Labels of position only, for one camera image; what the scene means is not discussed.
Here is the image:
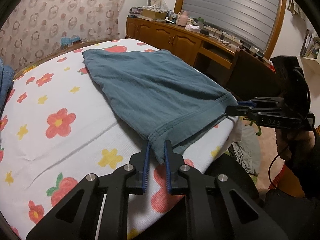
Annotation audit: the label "cardboard box on cabinet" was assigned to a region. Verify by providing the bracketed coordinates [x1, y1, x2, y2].
[141, 8, 167, 21]

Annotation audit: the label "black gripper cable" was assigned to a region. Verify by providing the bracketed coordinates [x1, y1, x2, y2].
[268, 129, 316, 190]

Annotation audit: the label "brown wooden sideboard cabinet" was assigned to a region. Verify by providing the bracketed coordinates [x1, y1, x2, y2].
[126, 17, 277, 86]

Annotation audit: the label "pink tissue box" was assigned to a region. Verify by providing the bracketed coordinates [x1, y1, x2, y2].
[185, 24, 201, 33]

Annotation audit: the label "teal green shorts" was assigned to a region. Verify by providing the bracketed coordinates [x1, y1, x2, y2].
[82, 49, 237, 162]

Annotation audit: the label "pink kettle jug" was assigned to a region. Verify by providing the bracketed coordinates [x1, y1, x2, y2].
[176, 11, 189, 27]

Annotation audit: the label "circle patterned curtain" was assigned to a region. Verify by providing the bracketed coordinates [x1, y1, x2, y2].
[1, 0, 125, 72]

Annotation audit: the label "folded blue denim pants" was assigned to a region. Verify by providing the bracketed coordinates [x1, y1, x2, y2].
[0, 59, 15, 113]

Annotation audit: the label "white strawberry flower bedsheet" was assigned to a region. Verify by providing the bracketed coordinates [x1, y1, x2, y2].
[1, 39, 241, 239]

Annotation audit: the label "cardboard box with blue item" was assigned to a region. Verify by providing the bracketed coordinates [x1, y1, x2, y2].
[60, 35, 82, 49]

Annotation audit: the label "grey window blind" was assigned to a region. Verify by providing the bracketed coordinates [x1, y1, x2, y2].
[182, 0, 279, 50]

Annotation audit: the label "person's right hand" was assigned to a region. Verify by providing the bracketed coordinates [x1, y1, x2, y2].
[274, 129, 317, 161]

